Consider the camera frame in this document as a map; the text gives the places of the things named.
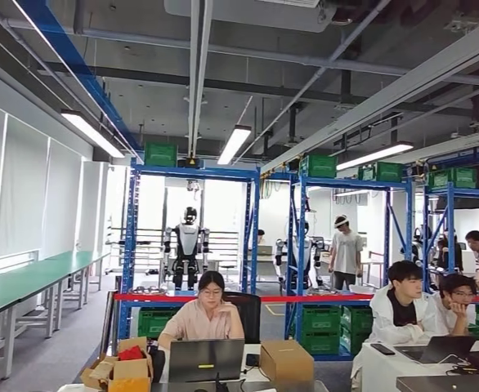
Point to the small silver laptop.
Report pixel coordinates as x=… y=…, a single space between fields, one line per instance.
x=264 y=250

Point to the long green top workbench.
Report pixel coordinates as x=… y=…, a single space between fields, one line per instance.
x=19 y=284

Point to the blue steel shelf rack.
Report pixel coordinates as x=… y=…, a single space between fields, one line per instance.
x=451 y=227
x=301 y=243
x=128 y=243

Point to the red barrier belt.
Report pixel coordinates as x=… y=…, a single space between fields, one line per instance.
x=304 y=298

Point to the flat white part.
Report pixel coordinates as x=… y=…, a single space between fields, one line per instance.
x=362 y=290

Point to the closed cardboard box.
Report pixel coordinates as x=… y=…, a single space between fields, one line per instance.
x=286 y=362

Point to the ceiling light bar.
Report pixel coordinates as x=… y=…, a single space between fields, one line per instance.
x=92 y=133
x=374 y=156
x=234 y=145

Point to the grey laptop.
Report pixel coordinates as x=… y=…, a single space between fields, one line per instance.
x=206 y=360

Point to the open cardboard box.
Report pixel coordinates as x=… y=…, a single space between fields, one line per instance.
x=129 y=373

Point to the black belt stanchion post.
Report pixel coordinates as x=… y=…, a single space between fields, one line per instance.
x=110 y=324

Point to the person with VR headset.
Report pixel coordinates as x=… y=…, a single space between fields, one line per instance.
x=448 y=254
x=346 y=249

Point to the black laptop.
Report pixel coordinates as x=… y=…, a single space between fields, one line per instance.
x=448 y=346

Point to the black phone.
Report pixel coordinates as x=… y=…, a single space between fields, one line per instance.
x=382 y=349
x=252 y=361

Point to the black office chair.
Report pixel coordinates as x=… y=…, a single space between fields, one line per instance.
x=249 y=319

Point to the black hoist trolley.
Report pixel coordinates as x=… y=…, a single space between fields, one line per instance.
x=190 y=162

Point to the red cloth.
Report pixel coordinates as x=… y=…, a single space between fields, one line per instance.
x=131 y=354

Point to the orange packet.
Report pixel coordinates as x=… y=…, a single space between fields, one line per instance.
x=129 y=385

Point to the white ceiling air conditioner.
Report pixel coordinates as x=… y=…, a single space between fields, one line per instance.
x=243 y=13

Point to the white black humanoid robot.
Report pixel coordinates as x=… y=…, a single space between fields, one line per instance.
x=187 y=243
x=301 y=254
x=417 y=243

